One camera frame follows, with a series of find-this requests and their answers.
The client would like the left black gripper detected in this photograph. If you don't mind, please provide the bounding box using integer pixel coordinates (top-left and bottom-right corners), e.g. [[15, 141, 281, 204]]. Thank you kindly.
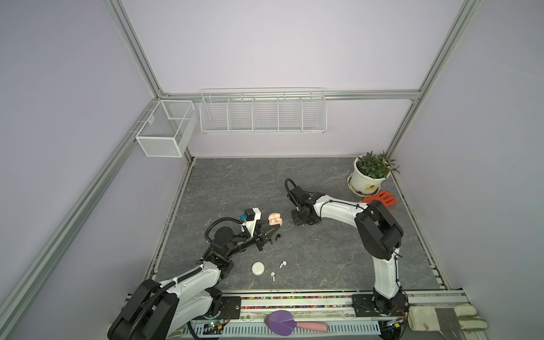
[[226, 220, 279, 259]]

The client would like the pink earbud charging case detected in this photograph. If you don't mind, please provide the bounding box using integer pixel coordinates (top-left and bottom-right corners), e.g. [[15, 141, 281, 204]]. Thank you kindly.
[[268, 212, 283, 226]]

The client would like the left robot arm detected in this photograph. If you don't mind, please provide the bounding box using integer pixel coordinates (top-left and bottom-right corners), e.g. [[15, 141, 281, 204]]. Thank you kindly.
[[106, 209, 283, 339]]

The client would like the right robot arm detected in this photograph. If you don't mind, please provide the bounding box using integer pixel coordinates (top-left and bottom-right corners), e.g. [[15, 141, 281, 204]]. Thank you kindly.
[[284, 178, 409, 316]]

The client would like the white earbud charging case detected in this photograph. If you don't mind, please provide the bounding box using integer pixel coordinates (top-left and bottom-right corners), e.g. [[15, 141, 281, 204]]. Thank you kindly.
[[252, 262, 265, 276]]

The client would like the white plant pot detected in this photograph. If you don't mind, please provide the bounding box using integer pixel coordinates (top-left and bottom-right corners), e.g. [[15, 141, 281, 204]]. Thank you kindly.
[[347, 158, 390, 197]]

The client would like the red rubber glove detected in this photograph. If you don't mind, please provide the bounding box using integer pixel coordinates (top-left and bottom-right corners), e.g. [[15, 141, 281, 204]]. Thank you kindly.
[[361, 190, 398, 207]]

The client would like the green potted plant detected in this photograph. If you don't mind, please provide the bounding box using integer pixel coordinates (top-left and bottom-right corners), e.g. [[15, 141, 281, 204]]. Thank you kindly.
[[355, 151, 399, 179]]

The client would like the white mesh box basket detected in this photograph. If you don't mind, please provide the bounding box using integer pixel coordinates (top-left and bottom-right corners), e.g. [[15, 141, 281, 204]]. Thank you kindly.
[[136, 100, 198, 158]]

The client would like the right white work glove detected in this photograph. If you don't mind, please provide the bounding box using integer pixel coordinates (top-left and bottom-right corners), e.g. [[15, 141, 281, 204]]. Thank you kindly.
[[407, 304, 488, 332]]

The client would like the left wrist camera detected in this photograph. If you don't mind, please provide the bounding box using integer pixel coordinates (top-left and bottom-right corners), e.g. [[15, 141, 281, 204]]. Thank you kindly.
[[240, 208, 262, 238]]

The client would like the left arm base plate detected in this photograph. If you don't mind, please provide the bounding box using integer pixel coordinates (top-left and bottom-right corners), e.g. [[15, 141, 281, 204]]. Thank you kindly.
[[203, 296, 242, 320]]

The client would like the purple scoop pink handle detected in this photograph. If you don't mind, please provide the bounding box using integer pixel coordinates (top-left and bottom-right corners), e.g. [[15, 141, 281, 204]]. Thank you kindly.
[[264, 310, 328, 337]]

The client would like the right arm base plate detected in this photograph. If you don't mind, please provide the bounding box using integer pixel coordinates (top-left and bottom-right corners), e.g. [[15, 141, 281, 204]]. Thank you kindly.
[[351, 293, 410, 317]]

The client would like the white wire shelf basket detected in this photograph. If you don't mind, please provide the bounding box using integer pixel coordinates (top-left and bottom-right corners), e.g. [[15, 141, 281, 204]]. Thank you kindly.
[[200, 88, 328, 134]]

